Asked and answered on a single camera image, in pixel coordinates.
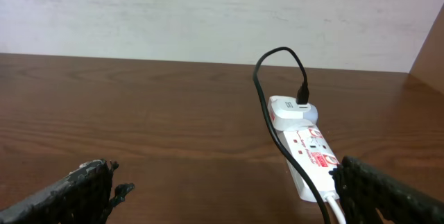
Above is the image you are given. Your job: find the white power strip cord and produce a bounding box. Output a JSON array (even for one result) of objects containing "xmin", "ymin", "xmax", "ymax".
[{"xmin": 325, "ymin": 194, "xmax": 347, "ymax": 224}]

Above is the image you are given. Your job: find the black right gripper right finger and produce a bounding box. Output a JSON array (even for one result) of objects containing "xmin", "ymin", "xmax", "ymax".
[{"xmin": 330, "ymin": 156, "xmax": 443, "ymax": 224}]

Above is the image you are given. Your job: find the white power strip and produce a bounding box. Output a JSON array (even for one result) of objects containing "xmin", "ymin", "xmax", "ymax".
[{"xmin": 277, "ymin": 126, "xmax": 339, "ymax": 200}]

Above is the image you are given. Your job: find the black charging cable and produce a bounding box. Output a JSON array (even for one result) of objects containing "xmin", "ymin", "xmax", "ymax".
[{"xmin": 253, "ymin": 46, "xmax": 332, "ymax": 224}]

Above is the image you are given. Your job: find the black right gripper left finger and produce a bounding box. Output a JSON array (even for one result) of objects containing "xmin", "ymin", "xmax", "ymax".
[{"xmin": 1, "ymin": 159, "xmax": 135, "ymax": 224}]

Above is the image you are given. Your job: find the white USB charger adapter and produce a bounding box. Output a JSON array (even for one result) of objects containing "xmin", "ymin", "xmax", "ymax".
[{"xmin": 268, "ymin": 96, "xmax": 318, "ymax": 131}]

